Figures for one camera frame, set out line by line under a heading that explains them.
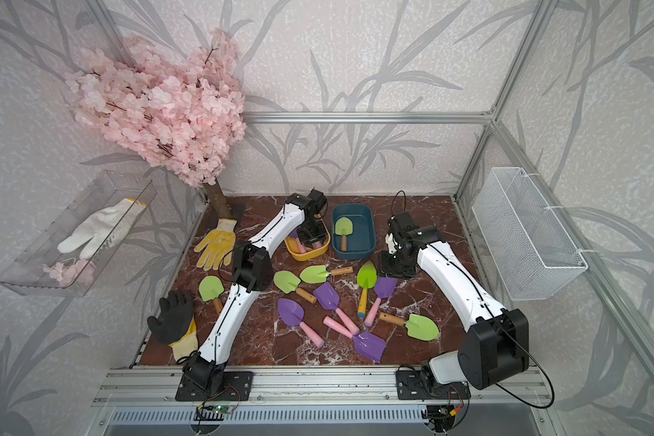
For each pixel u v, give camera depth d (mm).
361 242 1032
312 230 898
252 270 674
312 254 971
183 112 693
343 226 1087
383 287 916
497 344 406
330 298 894
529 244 609
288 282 937
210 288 943
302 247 1008
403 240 587
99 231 669
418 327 848
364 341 806
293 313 868
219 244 1050
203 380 641
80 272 562
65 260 611
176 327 825
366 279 958
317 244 992
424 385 655
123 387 756
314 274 971
